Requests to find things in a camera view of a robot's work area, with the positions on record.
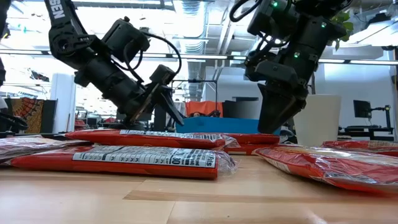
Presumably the dark cabinet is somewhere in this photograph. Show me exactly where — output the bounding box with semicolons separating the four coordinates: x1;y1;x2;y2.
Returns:
222;96;261;119

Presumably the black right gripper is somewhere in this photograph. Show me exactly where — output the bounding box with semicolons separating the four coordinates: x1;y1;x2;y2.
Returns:
244;39;315;134

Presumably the dark office desk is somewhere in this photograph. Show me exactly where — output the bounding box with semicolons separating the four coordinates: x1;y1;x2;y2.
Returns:
338;124;395;141

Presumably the green leafy plant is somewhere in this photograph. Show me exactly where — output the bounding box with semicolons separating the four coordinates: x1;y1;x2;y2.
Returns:
328;11;355;52

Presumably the black left camera cable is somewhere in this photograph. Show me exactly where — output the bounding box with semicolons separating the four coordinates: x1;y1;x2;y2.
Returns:
123;30;183;82

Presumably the orange cloth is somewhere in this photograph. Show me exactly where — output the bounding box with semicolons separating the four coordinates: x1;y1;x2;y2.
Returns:
185;100;224;118

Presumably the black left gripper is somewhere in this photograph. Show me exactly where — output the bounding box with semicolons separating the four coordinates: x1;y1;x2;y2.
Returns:
111;72;185;126

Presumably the red popcorn bag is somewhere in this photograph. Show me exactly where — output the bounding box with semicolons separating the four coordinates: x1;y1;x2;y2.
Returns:
322;139;398;157
252;145;398;196
0;134;94;164
64;129;242;150
11;144;239;180
222;133;280;156

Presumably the white round plant pot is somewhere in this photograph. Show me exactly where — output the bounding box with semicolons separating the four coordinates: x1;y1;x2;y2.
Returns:
292;94;342;147

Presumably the blue plastic basket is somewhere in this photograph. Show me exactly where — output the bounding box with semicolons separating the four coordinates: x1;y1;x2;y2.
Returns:
175;116;282;136

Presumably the black camera cable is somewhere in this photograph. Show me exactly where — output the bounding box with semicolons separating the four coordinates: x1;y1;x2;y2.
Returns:
123;30;183;82
229;0;259;23

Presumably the black computer monitor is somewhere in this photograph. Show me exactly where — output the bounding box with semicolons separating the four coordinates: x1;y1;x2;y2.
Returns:
353;99;373;119

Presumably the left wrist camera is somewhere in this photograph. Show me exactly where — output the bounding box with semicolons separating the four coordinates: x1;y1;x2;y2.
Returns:
149;64;177;86

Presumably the orange patterned tapestry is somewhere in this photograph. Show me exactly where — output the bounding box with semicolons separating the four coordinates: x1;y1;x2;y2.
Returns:
11;98;44;134

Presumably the black right camera cable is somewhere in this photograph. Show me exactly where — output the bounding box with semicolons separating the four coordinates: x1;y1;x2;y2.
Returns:
229;0;259;23

